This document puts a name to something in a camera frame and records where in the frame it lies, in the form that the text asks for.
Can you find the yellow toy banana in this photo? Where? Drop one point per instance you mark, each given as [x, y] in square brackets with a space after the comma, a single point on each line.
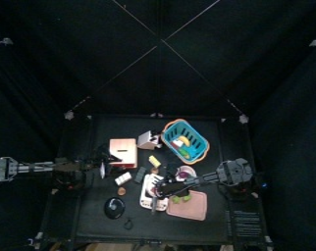
[184, 140]

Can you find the black round bowl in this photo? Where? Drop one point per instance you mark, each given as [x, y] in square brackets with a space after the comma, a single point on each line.
[114, 209]

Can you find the purple toy vegetable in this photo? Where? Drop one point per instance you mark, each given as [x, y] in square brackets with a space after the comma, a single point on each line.
[184, 175]

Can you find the small brown wooden bowl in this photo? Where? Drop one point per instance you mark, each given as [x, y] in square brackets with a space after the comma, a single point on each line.
[122, 191]

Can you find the white toy rice block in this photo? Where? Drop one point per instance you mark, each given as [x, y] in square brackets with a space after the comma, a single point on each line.
[124, 179]

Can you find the teal basket orange rim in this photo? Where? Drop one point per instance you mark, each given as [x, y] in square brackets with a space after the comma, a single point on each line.
[199, 147]

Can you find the green toy lettuce leaf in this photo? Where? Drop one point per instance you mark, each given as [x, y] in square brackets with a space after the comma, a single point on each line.
[176, 199]

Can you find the pink cutting board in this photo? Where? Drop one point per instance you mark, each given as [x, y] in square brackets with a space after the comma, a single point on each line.
[191, 209]

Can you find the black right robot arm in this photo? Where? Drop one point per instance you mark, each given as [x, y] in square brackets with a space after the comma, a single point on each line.
[235, 171]

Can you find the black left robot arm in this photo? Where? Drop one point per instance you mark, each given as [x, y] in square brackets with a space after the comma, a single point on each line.
[33, 167]

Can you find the small orange-brown toy piece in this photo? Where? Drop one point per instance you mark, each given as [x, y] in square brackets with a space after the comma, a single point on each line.
[156, 171]

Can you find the black rectangular block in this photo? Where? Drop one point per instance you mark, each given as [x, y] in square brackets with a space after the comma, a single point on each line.
[141, 175]

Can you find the pale green toy vegetable piece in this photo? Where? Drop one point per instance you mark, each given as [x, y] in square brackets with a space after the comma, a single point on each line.
[187, 197]

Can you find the small white toy food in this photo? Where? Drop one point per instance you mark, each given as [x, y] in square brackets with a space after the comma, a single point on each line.
[177, 143]

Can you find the black printed label sheet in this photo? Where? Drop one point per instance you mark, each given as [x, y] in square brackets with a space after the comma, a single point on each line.
[247, 225]

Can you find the yellow toy block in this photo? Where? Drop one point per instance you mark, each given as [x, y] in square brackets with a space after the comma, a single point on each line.
[154, 161]

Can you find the white rectangular tray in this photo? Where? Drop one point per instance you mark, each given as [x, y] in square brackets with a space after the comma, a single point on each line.
[146, 202]

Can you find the white toy knife block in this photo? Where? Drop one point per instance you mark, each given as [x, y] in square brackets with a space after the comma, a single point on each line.
[146, 140]

